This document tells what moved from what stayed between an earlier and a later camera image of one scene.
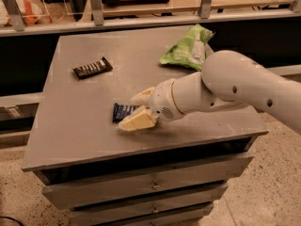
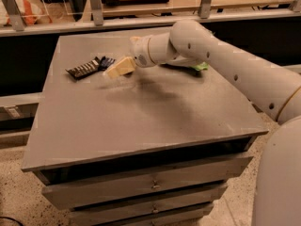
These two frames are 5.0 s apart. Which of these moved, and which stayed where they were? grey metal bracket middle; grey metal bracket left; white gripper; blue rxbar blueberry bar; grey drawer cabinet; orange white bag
Moved: white gripper; blue rxbar blueberry bar
Stayed: grey drawer cabinet; grey metal bracket middle; grey metal bracket left; orange white bag
